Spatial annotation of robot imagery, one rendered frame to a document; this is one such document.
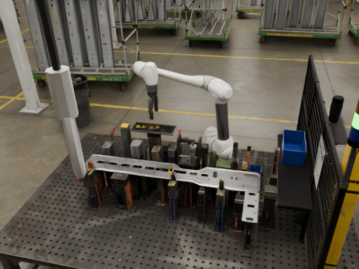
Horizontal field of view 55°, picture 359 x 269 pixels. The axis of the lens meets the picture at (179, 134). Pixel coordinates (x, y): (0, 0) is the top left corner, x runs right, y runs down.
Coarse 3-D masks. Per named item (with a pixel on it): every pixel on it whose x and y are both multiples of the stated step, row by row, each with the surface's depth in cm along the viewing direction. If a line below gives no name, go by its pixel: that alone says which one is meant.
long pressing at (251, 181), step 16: (96, 160) 278; (112, 160) 277; (128, 160) 276; (144, 160) 275; (144, 176) 260; (160, 176) 258; (176, 176) 257; (192, 176) 256; (208, 176) 256; (224, 176) 255; (240, 176) 255; (256, 176) 254
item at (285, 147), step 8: (288, 136) 281; (296, 136) 279; (304, 136) 271; (288, 144) 283; (296, 144) 282; (304, 144) 266; (288, 152) 255; (296, 152) 253; (304, 152) 251; (288, 160) 258; (296, 160) 256; (304, 160) 255
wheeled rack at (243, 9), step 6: (240, 0) 1132; (240, 6) 1086; (246, 6) 1081; (252, 6) 1077; (258, 6) 1072; (288, 6) 1068; (240, 12) 1070; (258, 12) 1049; (276, 12) 1035; (288, 12) 1026
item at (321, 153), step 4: (320, 140) 220; (320, 144) 219; (320, 148) 217; (324, 148) 204; (320, 152) 216; (324, 152) 203; (316, 156) 227; (320, 156) 215; (324, 156) 202; (320, 160) 213; (316, 164) 224; (320, 164) 212; (316, 168) 223; (320, 168) 211; (316, 172) 222; (320, 172) 210; (316, 176) 220; (316, 180) 219; (316, 184) 218; (316, 188) 216
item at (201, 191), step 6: (198, 192) 242; (204, 192) 242; (198, 198) 244; (204, 198) 245; (198, 204) 247; (204, 204) 252; (204, 210) 256; (198, 216) 254; (204, 216) 256; (198, 222) 256
